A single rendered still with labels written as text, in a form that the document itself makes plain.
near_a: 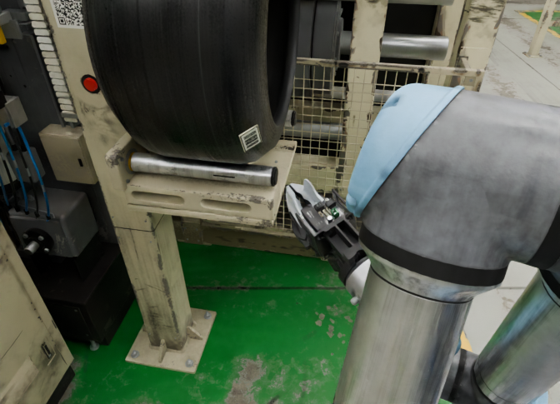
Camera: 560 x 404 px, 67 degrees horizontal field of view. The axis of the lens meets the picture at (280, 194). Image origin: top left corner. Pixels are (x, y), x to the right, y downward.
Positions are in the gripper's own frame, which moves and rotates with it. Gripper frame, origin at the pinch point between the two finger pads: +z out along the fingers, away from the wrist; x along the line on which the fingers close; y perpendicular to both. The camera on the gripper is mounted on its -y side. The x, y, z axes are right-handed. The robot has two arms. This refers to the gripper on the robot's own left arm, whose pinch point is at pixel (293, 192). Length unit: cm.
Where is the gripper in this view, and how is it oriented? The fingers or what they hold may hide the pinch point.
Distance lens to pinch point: 74.8
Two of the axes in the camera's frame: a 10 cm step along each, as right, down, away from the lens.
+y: -2.4, -5.7, -7.9
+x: -8.3, 5.4, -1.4
